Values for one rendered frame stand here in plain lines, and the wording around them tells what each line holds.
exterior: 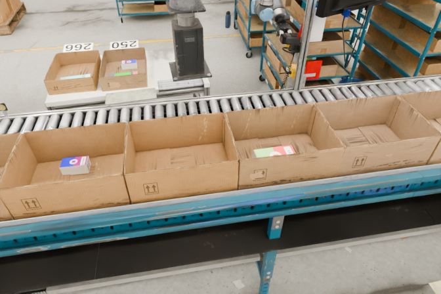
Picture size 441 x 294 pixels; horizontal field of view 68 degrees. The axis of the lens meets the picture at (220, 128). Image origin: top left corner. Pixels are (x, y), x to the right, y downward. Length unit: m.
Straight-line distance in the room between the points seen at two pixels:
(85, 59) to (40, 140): 1.16
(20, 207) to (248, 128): 0.90
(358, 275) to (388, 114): 0.99
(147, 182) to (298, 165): 0.54
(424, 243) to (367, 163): 1.22
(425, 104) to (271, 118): 0.74
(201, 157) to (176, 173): 0.27
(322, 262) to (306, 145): 0.92
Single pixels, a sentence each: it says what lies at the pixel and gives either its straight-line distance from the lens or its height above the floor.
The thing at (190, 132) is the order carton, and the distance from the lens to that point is 1.39.
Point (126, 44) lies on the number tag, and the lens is 2.47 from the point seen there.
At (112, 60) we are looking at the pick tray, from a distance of 2.48.
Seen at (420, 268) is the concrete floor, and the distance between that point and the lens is 2.40.
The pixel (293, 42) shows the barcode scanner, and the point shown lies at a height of 1.05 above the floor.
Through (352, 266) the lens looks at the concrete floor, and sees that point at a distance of 2.24.
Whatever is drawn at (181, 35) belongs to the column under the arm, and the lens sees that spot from 2.09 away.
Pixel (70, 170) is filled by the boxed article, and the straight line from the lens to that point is 1.42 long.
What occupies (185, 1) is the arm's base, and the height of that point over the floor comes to 1.23.
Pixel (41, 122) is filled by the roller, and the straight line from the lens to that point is 2.04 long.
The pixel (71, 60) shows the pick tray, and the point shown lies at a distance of 2.55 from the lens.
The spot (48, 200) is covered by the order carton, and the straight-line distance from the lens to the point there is 1.26.
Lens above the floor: 1.84
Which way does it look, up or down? 39 degrees down
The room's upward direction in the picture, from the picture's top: straight up
